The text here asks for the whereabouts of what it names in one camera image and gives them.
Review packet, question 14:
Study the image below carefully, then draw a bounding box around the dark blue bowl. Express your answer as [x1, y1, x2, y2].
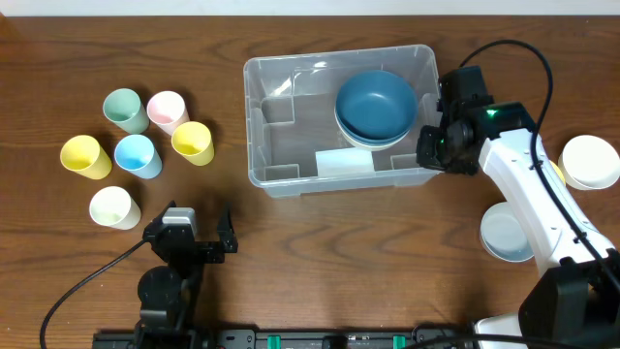
[335, 115, 411, 146]
[335, 70, 419, 139]

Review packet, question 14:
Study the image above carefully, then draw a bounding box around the yellow bowl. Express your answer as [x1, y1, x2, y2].
[550, 161, 567, 186]

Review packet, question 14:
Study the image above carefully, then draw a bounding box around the beige bowl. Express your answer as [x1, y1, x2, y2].
[340, 131, 405, 151]

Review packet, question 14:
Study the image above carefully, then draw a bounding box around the white bowl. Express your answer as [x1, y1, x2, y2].
[558, 135, 619, 190]

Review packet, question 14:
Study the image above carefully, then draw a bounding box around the clear plastic storage container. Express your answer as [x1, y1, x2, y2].
[243, 45, 441, 198]

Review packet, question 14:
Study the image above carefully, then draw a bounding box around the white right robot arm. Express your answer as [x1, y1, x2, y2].
[417, 67, 619, 348]

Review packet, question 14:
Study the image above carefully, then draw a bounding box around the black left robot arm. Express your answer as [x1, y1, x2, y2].
[134, 202, 238, 349]

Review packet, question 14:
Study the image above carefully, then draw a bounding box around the cream white cup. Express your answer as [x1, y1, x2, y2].
[89, 186, 141, 230]

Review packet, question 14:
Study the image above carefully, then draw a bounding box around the yellow cup right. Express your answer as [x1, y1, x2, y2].
[171, 121, 215, 166]

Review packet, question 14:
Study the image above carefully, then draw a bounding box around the yellow cup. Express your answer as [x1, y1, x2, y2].
[60, 135, 112, 180]
[171, 121, 215, 166]

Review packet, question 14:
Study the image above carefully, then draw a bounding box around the light blue cup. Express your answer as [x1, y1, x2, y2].
[113, 134, 163, 179]

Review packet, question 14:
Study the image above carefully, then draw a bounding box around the light grey bowl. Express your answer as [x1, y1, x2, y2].
[480, 202, 534, 263]

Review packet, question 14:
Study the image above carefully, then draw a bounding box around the yellow cup left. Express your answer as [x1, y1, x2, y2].
[60, 135, 112, 180]

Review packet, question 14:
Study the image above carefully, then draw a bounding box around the pink cup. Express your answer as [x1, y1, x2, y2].
[146, 90, 190, 135]

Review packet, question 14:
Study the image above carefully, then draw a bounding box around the green cup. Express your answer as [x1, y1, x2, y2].
[103, 88, 149, 134]

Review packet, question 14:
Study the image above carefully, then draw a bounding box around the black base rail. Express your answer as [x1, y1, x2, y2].
[92, 327, 458, 349]

